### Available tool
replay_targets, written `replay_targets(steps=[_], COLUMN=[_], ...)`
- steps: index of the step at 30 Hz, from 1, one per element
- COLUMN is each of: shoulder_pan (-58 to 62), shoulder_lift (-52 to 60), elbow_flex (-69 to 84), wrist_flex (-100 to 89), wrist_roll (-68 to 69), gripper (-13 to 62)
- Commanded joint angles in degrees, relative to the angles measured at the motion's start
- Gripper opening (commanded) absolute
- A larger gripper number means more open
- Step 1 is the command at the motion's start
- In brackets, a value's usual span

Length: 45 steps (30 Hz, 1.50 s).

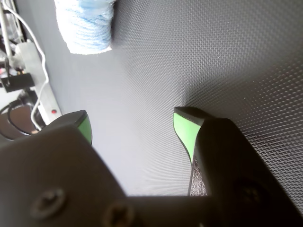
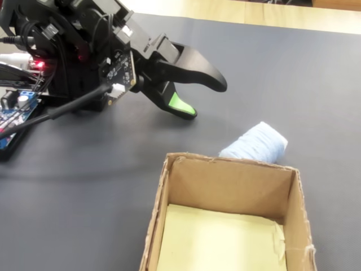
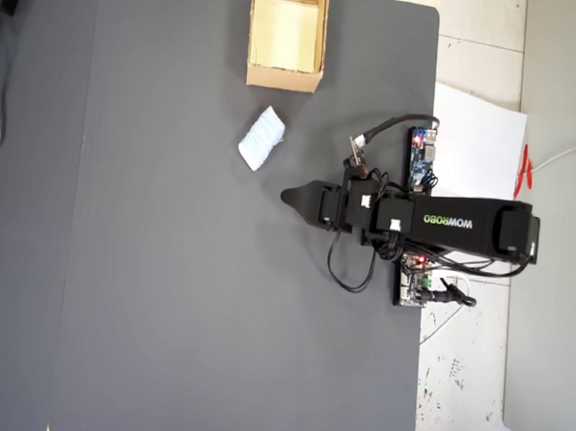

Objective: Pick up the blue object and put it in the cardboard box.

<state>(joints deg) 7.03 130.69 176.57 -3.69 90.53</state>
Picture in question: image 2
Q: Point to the open brown cardboard box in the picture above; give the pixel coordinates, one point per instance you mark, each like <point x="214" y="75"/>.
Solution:
<point x="225" y="183"/>

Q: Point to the black camera circuit board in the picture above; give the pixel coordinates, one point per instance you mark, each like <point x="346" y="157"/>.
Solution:
<point x="121" y="70"/>

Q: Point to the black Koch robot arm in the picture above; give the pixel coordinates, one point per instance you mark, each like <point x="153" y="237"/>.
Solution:
<point x="84" y="28"/>

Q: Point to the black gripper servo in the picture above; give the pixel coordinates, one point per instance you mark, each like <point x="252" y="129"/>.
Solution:
<point x="135" y="36"/>

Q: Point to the light blue yarn-wrapped block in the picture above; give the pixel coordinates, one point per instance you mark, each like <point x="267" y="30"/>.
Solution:
<point x="253" y="144"/>

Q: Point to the dark grey table mat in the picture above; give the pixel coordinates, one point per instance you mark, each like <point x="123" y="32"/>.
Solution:
<point x="84" y="211"/>

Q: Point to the yellow paper sheet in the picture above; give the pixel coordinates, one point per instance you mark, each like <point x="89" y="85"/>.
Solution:
<point x="220" y="242"/>

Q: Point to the blue controller circuit board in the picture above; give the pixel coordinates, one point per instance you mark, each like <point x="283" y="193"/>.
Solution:
<point x="11" y="113"/>

